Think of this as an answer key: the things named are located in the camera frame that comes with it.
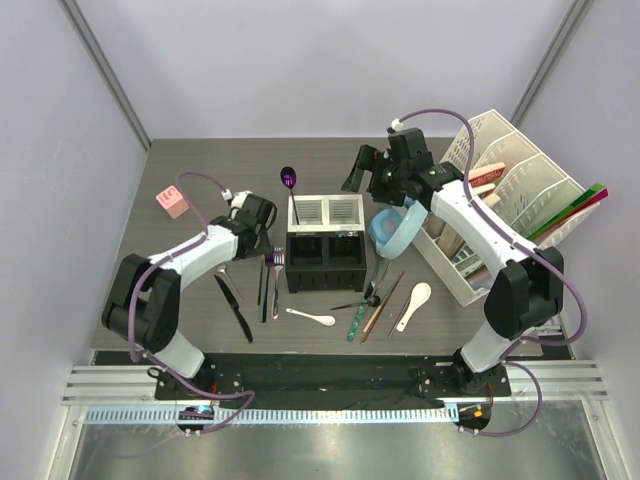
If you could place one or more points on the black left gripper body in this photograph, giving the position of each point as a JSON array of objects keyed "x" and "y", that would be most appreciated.
[{"x": 261, "y": 247}]

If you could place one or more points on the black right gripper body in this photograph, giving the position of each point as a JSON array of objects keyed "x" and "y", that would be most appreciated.
[{"x": 388, "y": 181}]

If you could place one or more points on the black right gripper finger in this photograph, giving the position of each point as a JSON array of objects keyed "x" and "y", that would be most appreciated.
[
  {"x": 354, "y": 179},
  {"x": 368, "y": 159}
]

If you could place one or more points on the teal chopstick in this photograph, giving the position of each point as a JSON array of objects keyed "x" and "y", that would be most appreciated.
[{"x": 261, "y": 279}]

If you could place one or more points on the purple iridescent spoon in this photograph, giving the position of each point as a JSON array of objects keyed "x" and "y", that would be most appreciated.
[{"x": 288, "y": 178}]

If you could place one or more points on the black knife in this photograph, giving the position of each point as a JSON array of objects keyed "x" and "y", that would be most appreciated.
[{"x": 234, "y": 305}]

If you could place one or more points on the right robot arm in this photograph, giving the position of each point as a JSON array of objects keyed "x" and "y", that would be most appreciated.
[{"x": 527, "y": 288}]

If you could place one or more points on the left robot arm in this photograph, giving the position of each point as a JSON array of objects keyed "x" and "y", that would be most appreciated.
[{"x": 143, "y": 304}]

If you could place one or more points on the white slotted utensil caddy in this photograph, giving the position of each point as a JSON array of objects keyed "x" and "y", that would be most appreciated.
[{"x": 310, "y": 214}]

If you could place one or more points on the light blue headphones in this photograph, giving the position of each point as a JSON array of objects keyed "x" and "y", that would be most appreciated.
[{"x": 391, "y": 231}]

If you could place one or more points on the silver spoon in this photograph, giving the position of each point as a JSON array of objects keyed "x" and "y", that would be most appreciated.
[{"x": 222, "y": 270}]

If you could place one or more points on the black slotted utensil caddy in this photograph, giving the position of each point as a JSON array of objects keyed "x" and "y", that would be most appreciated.
[{"x": 325, "y": 261}]

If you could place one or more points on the red book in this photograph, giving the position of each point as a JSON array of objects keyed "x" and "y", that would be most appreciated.
[{"x": 486, "y": 174}]

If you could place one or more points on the pink cube power adapter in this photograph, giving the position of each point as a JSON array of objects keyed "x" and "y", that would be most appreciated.
[{"x": 172, "y": 202}]

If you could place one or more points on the white desk file organizer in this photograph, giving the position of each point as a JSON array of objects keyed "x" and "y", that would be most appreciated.
[{"x": 531, "y": 190}]

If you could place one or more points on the rose gold chopstick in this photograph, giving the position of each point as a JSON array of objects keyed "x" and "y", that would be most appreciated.
[{"x": 383, "y": 303}]

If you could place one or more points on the large white ceramic spoon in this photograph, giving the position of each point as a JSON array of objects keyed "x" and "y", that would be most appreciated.
[{"x": 420, "y": 294}]

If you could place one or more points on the small black spoon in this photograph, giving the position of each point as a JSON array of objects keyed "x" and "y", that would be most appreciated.
[{"x": 372, "y": 301}]

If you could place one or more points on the green patterned chopstick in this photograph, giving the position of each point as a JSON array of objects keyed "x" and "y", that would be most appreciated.
[{"x": 356, "y": 322}]

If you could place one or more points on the silver chopstick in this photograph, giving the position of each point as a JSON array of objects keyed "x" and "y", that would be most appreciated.
[{"x": 397, "y": 320}]

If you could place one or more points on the small white ceramic spoon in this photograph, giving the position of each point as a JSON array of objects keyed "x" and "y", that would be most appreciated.
[{"x": 325, "y": 320}]

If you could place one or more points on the dark brown chopstick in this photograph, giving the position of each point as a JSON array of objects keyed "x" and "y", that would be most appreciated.
[{"x": 366, "y": 336}]

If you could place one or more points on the green and magenta folders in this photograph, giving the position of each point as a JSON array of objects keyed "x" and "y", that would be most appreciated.
[{"x": 595, "y": 193}]

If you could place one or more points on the black mounting base plate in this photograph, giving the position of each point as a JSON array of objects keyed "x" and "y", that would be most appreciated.
[{"x": 344, "y": 382}]

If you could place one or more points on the aluminium frame rail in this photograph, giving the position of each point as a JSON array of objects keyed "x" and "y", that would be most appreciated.
[{"x": 128, "y": 395}]

